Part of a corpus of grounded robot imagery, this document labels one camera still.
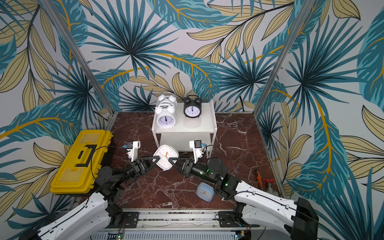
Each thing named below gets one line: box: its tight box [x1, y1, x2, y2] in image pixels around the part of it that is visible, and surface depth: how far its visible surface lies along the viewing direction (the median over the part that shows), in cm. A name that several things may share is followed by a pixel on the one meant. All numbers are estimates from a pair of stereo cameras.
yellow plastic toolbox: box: [50, 130, 114, 194], surface depth 76 cm
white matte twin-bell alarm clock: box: [155, 104, 176, 129], surface depth 65 cm
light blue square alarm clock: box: [196, 182, 215, 202], surface depth 78 cm
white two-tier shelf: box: [151, 99, 218, 154], surface depth 72 cm
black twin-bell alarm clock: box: [183, 94, 202, 118], surface depth 70 cm
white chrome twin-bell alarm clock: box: [157, 94, 178, 107], surface depth 69 cm
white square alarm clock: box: [153, 144, 180, 171], surface depth 61 cm
